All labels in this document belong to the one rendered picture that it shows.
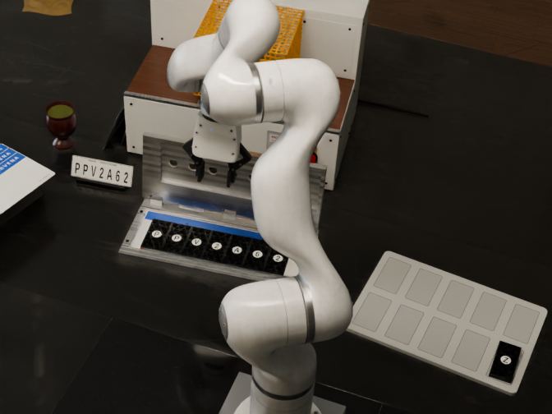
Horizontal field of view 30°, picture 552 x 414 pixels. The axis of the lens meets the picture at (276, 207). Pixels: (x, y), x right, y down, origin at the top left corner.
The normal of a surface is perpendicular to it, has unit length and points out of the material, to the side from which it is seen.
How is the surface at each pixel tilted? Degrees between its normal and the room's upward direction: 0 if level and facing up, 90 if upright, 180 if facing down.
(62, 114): 0
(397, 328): 0
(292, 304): 29
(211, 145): 77
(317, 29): 90
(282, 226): 67
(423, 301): 0
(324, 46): 90
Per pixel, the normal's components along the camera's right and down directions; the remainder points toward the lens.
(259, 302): 0.07, -0.52
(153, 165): -0.22, 0.53
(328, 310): 0.23, 0.18
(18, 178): 0.05, -0.73
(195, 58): -0.52, -0.07
